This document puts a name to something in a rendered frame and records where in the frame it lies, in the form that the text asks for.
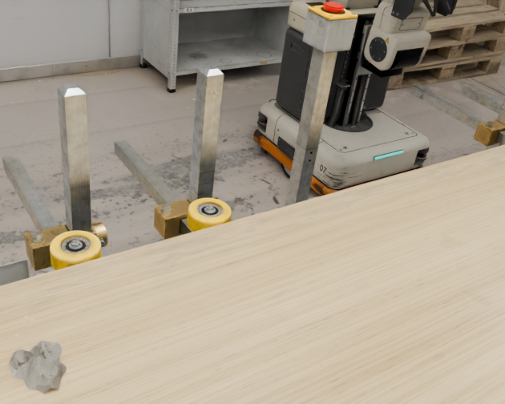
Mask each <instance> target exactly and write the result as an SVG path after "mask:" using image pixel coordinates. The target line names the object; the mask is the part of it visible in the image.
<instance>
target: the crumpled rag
mask: <svg viewBox="0 0 505 404"><path fill-rule="evenodd" d="M61 353H62V347H61V345H60V343H58V342H50V341H46V340H42V341H40V342H38V343H37V344H36V345H35V346H34V347H33V348H32V349H31V351H26V350H24V349H19V350H16V351H15V352H14V353H13V354H12V356H11V359H10V362H9V364H8V366H9V367H10V371H11V373H12V377H13V379H20V378H21V379H22V380H24V381H25V384H26V386H27V388H28V387H29V388H30V389H36V390H39V391H40V392H41V393H42V394H45V393H46V392H47V391H48V389H50V388H55V389H58V388H59V386H60V384H61V383H60V381H61V379H62V377H63V375H64V374H65V372H66V367H65V365H64V364H62V363H61V361H60V360H59V357H60V355H61Z"/></svg>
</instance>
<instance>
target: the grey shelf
mask: <svg viewBox="0 0 505 404"><path fill-rule="evenodd" d="M293 1H295V0H141V38H140V64H139V66H140V67H141V68H147V64H146V63H145V59H146V60H147V61H148V62H149V63H150V64H151V65H152V66H154V67H155V68H156V69H157V70H158V71H160V72H161V73H162V74H163V75H165V76H166V77H167V78H168V87H167V91H168V92H169V93H174V92H176V76H177V75H188V74H193V73H197V70H198V69H199V68H201V67H204V66H210V65H213V66H215V67H217V68H218V69H219V70H227V69H234V68H241V67H252V66H259V65H265V64H272V63H281V60H282V55H283V50H284V44H285V34H286V31H287V29H288V28H290V26H289V24H288V17H289V8H290V4H291V3H292V2H293ZM253 8H254V9H253ZM259 8H260V9H259ZM260 14H261V15H260ZM259 20H260V21H259ZM251 26H252V29H251ZM258 27H259V28H258ZM250 32H251V35H250ZM257 33H258V34H257ZM169 76H170V77H169ZM173 77H174V78H173Z"/></svg>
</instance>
